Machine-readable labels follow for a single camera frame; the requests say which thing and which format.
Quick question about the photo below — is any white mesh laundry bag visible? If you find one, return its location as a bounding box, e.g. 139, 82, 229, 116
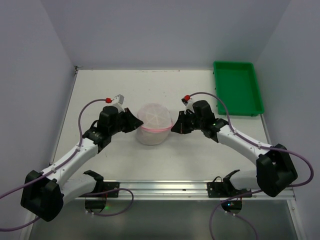
136, 103, 173, 146

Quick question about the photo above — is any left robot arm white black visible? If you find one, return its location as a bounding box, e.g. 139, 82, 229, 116
20, 106, 143, 222

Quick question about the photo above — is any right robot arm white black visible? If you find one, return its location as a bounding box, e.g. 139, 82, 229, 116
171, 99, 298, 197

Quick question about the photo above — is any green plastic tray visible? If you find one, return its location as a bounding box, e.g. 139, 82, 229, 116
213, 61, 265, 117

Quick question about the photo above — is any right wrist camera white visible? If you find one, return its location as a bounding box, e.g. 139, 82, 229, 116
181, 95, 195, 113

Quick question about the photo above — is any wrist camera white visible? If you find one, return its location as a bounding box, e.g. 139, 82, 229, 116
105, 94, 125, 112
181, 95, 195, 113

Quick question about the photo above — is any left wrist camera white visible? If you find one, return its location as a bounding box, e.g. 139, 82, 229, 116
105, 94, 125, 112

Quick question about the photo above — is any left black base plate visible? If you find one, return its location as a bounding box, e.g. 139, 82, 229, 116
84, 181, 121, 200

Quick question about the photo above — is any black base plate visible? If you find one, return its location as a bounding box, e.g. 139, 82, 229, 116
206, 181, 252, 198
84, 181, 121, 200

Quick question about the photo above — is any aluminium rail front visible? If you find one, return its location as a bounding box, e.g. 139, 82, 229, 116
31, 177, 296, 202

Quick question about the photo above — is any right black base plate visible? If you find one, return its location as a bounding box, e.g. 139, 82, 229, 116
206, 181, 252, 198

